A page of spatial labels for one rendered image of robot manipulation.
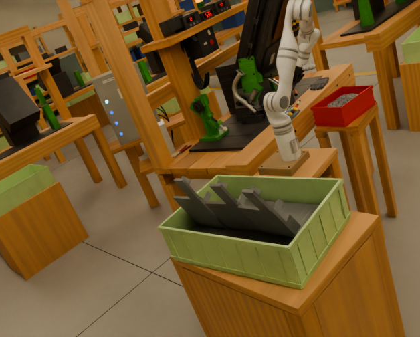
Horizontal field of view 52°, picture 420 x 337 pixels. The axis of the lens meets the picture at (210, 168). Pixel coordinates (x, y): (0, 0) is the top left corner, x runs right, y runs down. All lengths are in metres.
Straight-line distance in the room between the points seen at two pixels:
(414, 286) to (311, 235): 1.21
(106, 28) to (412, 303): 2.09
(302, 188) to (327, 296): 0.45
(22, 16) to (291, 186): 11.50
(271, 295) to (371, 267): 0.44
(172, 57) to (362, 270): 1.65
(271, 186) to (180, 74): 1.14
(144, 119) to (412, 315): 1.71
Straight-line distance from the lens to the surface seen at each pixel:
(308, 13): 2.05
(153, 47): 2.61
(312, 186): 1.71
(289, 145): 2.03
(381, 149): 2.84
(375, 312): 1.83
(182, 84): 2.70
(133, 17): 10.57
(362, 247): 1.65
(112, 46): 2.39
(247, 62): 2.69
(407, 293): 2.55
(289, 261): 1.40
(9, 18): 12.69
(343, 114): 2.48
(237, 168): 2.18
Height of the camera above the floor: 1.74
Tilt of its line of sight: 22 degrees down
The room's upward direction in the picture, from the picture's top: 21 degrees counter-clockwise
